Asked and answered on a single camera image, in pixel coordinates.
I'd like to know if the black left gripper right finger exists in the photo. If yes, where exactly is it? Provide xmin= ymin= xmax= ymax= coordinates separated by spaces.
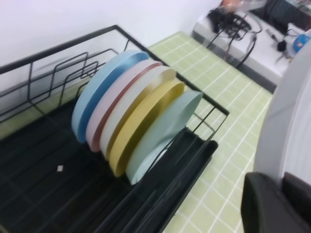
xmin=282 ymin=172 xmax=311 ymax=209

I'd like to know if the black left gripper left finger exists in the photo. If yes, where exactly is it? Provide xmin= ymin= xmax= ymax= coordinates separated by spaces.
xmin=241 ymin=172 xmax=311 ymax=233

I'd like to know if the grey plate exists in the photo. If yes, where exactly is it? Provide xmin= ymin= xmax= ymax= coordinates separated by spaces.
xmin=254 ymin=42 xmax=311 ymax=184

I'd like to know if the mint green plate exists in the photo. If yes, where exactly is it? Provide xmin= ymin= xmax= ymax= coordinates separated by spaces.
xmin=126 ymin=90 xmax=203 ymax=185

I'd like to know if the yellow plate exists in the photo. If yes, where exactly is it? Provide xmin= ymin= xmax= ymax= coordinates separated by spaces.
xmin=109 ymin=80 xmax=185 ymax=177

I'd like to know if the cream white plate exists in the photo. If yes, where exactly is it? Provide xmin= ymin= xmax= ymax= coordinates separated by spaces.
xmin=100 ymin=66 xmax=176 ymax=161

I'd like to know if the pink plate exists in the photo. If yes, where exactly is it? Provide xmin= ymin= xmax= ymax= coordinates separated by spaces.
xmin=86 ymin=60 xmax=162 ymax=152

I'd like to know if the light blue plate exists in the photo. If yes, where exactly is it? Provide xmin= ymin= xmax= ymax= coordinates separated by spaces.
xmin=71 ymin=50 xmax=149 ymax=143

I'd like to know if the blue round container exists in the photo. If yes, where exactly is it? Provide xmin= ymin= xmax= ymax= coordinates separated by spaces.
xmin=290 ymin=33 xmax=311 ymax=55

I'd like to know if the white side table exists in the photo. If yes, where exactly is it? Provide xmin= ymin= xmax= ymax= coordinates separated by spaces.
xmin=193 ymin=0 xmax=311 ymax=92

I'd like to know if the black drip tray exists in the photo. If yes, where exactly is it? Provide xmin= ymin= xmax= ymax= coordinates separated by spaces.
xmin=0 ymin=101 xmax=218 ymax=233

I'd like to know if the black cable bundle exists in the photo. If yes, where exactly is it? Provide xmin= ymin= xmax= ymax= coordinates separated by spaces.
xmin=206 ymin=7 xmax=264 ymax=68

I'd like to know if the black wire dish rack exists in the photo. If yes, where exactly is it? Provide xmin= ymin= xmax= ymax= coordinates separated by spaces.
xmin=0 ymin=25 xmax=229 ymax=233

